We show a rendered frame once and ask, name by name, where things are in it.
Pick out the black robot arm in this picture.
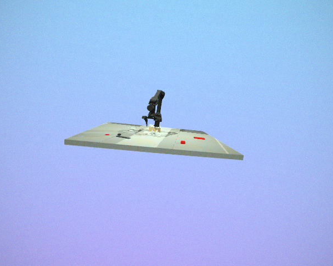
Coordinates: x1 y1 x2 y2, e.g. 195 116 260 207
147 89 165 127

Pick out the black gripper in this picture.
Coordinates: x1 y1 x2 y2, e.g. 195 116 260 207
142 111 162 126

